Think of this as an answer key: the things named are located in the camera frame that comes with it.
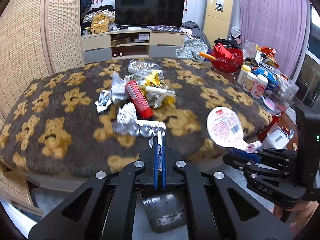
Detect silver foil wrapper strip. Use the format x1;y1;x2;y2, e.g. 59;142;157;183
112;120;166;138

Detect round white cup lid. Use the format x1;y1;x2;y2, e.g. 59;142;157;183
207;107;262;153

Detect red cylindrical snack tube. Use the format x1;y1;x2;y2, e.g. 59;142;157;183
125;80;153;120

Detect silver foil wrapper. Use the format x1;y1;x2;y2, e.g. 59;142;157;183
117;102;137;125

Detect yellow snack wrapper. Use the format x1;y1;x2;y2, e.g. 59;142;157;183
139;70;176;109

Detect blue white wrapper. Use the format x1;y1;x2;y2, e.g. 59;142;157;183
95;90;112;113

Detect dark grey trash bin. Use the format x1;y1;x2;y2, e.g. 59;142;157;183
140;191;187;233

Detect clear plastic bag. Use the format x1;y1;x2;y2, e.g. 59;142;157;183
127;59;163;77

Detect person's right hand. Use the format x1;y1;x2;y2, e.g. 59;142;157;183
288;200;319;236

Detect white storage box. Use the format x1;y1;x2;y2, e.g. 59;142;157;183
262;126;289;149

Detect white pink wipes canister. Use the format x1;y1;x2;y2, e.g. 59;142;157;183
251;74;268;99

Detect brown teddy bear blanket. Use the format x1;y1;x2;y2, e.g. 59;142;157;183
1;58;272;177

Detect white bottle yellow cap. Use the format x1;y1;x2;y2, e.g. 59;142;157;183
237;64;251;86

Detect red gift bag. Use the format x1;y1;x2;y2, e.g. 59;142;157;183
211;43;243;74

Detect camouflage cloth bundle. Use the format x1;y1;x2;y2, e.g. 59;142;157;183
176;39;209;62

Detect beige tv cabinet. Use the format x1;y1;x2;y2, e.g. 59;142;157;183
81;28;184;63

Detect black flat screen television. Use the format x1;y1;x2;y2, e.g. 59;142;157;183
114;0;184;27

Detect tall cardboard box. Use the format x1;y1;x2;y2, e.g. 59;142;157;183
203;0;235;47

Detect purple curtain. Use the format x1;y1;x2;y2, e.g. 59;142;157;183
240;0;309;76

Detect woven bamboo screen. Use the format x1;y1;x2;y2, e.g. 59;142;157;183
1;0;85;120

